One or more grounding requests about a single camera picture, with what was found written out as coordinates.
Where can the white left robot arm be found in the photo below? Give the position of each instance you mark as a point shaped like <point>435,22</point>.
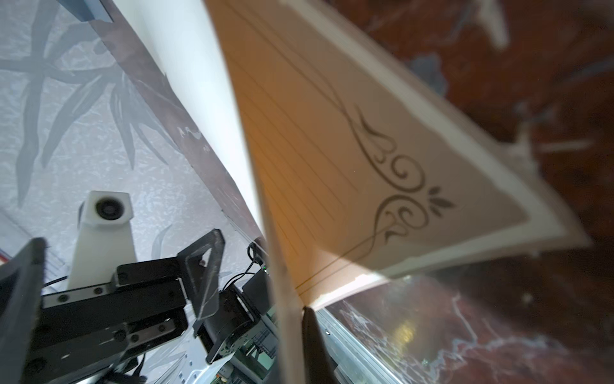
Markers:
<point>235,323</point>

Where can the beige lined letter paper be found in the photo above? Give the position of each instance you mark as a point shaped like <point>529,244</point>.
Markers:
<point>392,210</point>

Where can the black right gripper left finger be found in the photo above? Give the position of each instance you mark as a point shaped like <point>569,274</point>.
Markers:
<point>22,281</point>

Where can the cream envelope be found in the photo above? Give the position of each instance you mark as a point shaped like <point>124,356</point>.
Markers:
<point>182,39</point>

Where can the aluminium front rail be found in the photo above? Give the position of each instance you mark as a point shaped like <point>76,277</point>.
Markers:
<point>350,360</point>

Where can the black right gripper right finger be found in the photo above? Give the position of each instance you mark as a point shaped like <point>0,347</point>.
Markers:
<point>318,368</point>

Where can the dark blue envelope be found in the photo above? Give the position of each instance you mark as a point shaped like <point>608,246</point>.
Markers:
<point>87,10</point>

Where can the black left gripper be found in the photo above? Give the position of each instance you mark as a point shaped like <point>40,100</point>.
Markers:
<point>98,330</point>

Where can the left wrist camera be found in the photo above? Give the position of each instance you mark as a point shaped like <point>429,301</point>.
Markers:
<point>105,239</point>

